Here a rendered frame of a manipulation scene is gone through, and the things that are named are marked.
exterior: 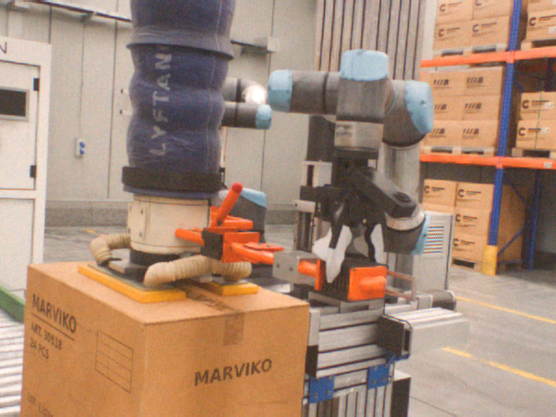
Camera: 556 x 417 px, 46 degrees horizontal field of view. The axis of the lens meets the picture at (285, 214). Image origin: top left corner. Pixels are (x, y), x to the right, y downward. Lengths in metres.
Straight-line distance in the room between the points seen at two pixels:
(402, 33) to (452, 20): 7.95
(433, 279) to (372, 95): 1.34
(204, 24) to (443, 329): 1.06
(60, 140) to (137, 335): 10.12
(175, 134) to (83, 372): 0.53
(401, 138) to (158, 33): 0.58
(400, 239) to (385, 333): 0.28
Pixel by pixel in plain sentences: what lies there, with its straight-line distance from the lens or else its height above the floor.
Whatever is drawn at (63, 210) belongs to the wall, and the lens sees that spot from 11.23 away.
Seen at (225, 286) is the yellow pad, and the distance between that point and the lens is 1.45.
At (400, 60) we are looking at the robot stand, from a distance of 2.14.
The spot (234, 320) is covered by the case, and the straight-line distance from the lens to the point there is 1.31.
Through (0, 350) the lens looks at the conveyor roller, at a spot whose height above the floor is 0.54.
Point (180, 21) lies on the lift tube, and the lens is 1.43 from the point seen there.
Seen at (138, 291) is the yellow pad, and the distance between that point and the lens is 1.35.
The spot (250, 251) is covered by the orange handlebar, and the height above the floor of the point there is 1.20.
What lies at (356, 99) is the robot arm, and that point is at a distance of 1.01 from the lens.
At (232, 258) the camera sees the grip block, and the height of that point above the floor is 1.18.
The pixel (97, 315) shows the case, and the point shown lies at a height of 1.04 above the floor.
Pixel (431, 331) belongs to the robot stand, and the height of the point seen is 0.93.
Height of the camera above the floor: 1.38
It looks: 5 degrees down
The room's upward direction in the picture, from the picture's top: 4 degrees clockwise
